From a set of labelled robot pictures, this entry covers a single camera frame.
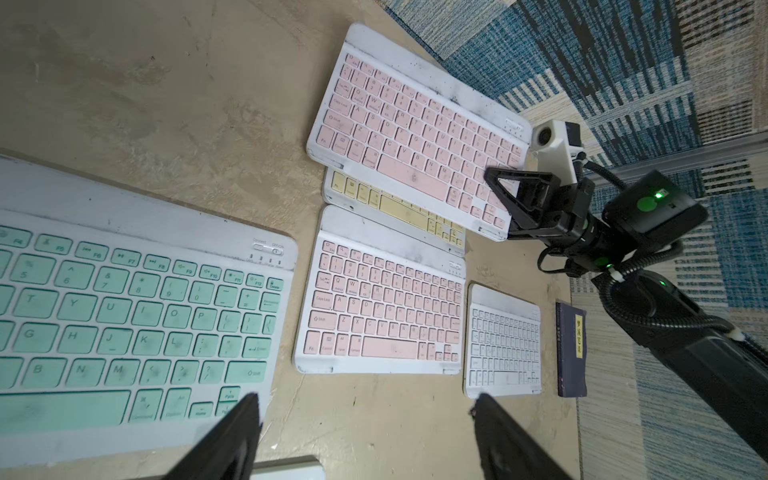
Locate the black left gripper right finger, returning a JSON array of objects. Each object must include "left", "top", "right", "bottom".
[{"left": 470, "top": 393, "right": 571, "bottom": 480}]

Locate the yellow key keyboard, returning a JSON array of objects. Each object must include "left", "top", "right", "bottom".
[{"left": 323, "top": 168, "right": 466, "bottom": 257}]

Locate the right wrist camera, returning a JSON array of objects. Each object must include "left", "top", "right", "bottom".
[{"left": 529, "top": 120, "right": 586, "bottom": 186}]

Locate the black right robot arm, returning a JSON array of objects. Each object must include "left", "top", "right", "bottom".
[{"left": 483, "top": 162, "right": 767, "bottom": 458}]

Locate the green key keyboard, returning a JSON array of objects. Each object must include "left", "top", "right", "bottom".
[{"left": 1, "top": 157, "right": 298, "bottom": 468}]

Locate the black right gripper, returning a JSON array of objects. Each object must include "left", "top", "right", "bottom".
[{"left": 483, "top": 167, "right": 708, "bottom": 278}]

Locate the pink key keyboard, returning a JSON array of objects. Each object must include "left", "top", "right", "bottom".
[
  {"left": 306, "top": 23, "right": 533, "bottom": 241},
  {"left": 293, "top": 205, "right": 466, "bottom": 375},
  {"left": 249, "top": 455, "right": 326, "bottom": 480}
]

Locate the dark blue notebook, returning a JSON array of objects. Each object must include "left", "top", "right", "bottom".
[{"left": 555, "top": 302, "right": 587, "bottom": 398}]

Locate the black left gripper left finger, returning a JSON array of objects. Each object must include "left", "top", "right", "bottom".
[{"left": 163, "top": 393, "right": 261, "bottom": 480}]

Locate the white key keyboard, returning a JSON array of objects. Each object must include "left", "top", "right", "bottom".
[{"left": 463, "top": 283, "right": 542, "bottom": 400}]

